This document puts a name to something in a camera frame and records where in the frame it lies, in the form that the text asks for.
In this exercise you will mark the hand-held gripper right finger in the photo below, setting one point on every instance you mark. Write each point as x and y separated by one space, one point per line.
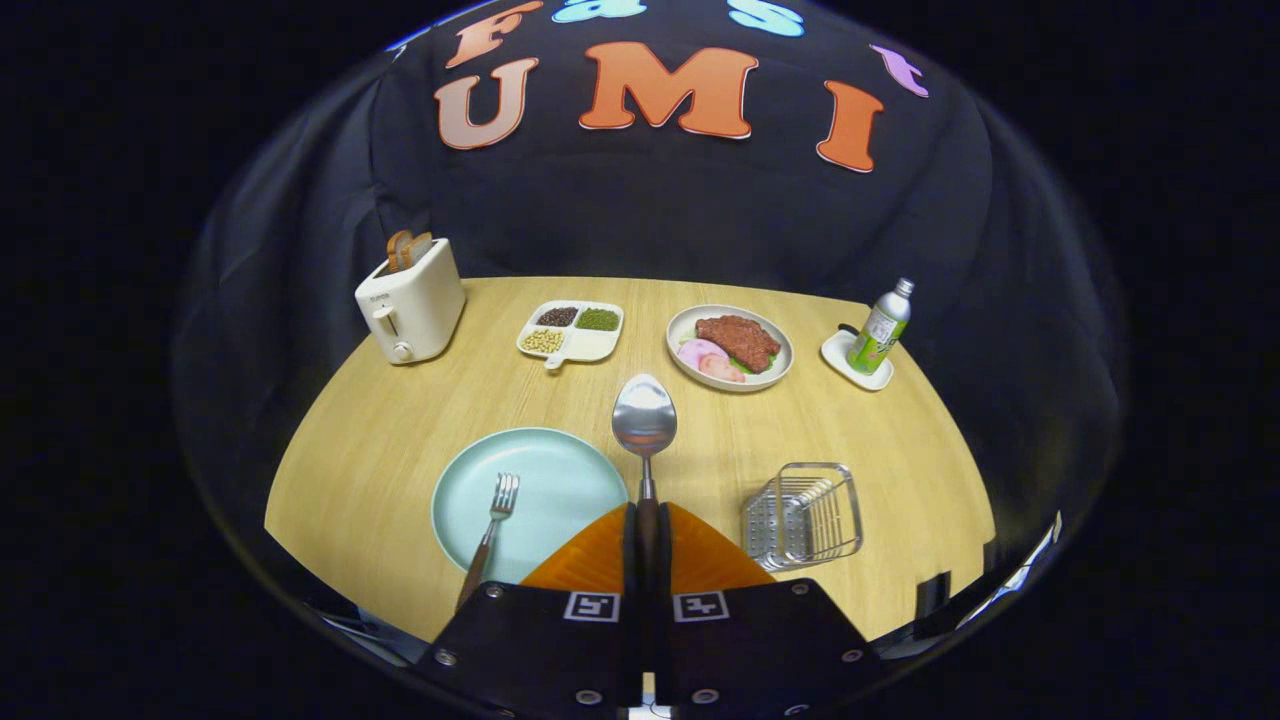
664 560

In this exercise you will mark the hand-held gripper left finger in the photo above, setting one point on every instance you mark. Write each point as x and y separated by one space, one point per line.
629 560

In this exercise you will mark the light teal plate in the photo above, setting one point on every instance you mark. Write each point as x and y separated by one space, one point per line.
555 480

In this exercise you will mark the pink ham slices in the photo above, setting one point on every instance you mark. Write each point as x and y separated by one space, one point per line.
705 358

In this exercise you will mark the white divided tray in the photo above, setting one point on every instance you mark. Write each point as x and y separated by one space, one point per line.
595 345

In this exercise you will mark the brown steak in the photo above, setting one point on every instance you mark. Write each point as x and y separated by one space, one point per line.
738 340

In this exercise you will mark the cream dinner plate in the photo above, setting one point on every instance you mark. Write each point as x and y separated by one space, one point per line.
780 358

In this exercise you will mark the pile of yellow beans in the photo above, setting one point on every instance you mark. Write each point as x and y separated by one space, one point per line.
542 341

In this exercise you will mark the pile of green beans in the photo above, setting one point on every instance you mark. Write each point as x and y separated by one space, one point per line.
598 319

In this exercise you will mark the pile of dark beans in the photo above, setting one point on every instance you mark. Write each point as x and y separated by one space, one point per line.
557 316

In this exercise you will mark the white square coaster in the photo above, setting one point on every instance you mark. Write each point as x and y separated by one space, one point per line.
840 352

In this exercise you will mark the green label metal bottle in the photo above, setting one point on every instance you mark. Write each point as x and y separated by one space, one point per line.
878 330

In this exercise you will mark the white toaster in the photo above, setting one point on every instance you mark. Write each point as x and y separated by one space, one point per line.
415 305

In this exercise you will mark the brown bread slice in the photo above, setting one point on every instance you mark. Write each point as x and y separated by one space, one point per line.
397 250
418 247

